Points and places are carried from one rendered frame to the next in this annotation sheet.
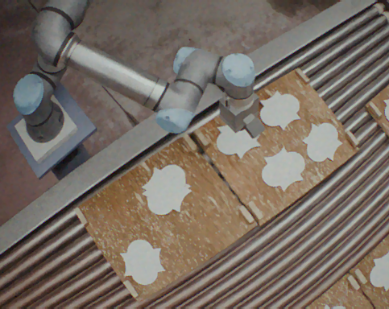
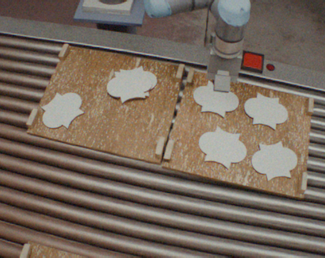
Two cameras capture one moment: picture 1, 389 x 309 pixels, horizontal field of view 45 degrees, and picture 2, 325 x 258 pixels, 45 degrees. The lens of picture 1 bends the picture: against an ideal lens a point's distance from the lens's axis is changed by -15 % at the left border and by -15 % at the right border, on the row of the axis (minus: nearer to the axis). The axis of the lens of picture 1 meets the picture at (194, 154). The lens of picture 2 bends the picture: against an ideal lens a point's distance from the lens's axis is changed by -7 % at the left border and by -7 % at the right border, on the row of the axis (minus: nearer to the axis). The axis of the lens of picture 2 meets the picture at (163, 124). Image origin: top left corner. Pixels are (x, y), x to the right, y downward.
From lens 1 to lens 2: 0.62 m
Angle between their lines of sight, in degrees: 19
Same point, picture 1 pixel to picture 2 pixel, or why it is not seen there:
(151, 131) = (167, 50)
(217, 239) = (123, 143)
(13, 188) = not seen: hidden behind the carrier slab
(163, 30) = (275, 56)
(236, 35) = not seen: hidden behind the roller
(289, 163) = (231, 147)
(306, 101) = (293, 125)
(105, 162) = (119, 41)
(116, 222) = (80, 74)
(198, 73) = not seen: outside the picture
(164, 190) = (130, 82)
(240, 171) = (191, 119)
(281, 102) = (272, 107)
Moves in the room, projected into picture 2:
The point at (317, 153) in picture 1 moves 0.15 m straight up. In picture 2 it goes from (261, 162) to (274, 136)
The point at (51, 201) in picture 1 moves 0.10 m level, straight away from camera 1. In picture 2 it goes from (60, 32) to (65, 13)
